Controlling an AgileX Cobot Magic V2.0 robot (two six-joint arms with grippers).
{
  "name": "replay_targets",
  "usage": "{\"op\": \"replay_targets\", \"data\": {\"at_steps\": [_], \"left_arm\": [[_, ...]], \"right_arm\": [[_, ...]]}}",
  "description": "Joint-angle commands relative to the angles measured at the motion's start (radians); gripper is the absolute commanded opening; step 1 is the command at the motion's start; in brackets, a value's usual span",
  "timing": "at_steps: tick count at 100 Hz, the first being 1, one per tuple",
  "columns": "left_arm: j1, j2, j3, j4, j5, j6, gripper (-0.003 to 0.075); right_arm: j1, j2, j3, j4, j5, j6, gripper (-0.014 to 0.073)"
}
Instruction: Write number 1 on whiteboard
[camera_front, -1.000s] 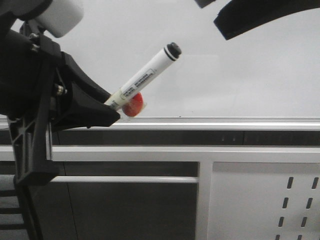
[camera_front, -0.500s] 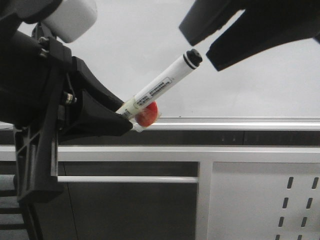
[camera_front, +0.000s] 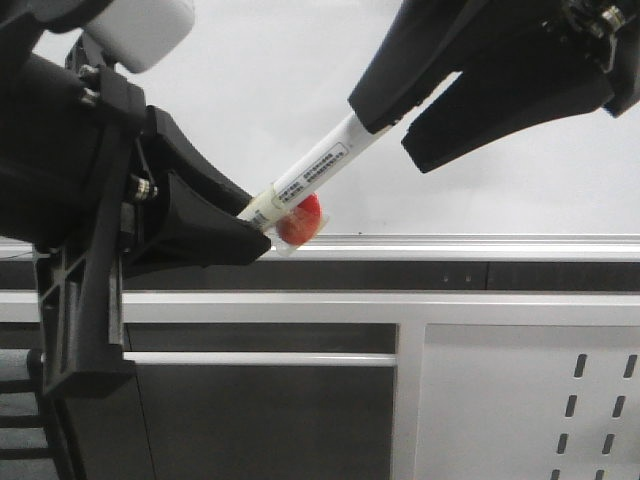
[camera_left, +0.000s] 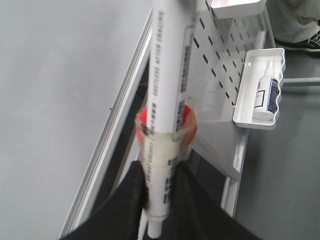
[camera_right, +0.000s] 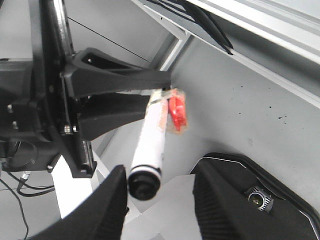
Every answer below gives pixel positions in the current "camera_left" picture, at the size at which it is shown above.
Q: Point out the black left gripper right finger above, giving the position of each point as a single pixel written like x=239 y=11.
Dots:
x=194 y=215

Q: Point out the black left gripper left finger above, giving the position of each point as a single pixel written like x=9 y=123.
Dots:
x=119 y=216

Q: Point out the red round magnet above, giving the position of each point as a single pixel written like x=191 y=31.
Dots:
x=189 y=127

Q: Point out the white whiteboard marker pen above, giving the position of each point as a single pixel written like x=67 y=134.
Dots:
x=173 y=24

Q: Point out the white plastic tray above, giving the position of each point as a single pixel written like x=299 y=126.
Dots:
x=254 y=67
x=225 y=9

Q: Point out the white spray bottle blue label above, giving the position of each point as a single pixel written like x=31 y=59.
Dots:
x=266 y=96

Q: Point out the white perforated pegboard panel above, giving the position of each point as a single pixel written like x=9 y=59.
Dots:
x=219 y=47

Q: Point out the upper white plastic tray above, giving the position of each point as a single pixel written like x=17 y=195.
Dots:
x=225 y=9

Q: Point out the person's shoe and trouser leg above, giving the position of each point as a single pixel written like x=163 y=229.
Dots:
x=295 y=24

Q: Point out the white metal stand frame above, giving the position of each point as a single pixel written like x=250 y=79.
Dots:
x=223 y=144

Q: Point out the white whiteboard with aluminium frame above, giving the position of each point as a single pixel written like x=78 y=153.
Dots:
x=69 y=71

